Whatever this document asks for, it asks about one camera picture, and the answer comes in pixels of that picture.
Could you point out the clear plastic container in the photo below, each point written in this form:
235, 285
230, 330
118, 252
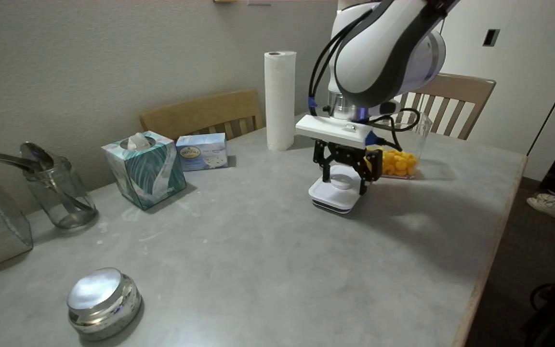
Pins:
422, 140

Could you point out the teal patterned tissue box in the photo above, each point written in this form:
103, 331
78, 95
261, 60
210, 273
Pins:
150, 173

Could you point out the paper towel roll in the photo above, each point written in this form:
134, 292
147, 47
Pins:
280, 101

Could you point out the dark wall plate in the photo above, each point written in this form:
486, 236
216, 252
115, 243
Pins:
491, 37

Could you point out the white square lid with button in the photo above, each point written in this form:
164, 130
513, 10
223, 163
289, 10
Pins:
335, 197

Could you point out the glass jar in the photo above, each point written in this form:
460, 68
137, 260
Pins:
63, 202

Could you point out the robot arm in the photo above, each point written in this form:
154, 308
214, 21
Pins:
378, 53

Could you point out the round silver tin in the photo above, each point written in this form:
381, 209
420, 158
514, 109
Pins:
99, 301

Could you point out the heap of yellow snacks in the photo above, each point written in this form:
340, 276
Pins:
399, 164

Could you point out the wooden chair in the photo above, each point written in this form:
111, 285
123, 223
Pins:
200, 113
455, 91

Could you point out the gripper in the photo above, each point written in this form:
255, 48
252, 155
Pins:
347, 153

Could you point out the bundle of metal spoons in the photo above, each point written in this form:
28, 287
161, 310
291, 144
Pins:
34, 159

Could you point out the small blue box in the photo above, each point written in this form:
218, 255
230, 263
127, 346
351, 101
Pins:
205, 153

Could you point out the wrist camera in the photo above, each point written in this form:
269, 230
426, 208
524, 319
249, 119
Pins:
330, 130

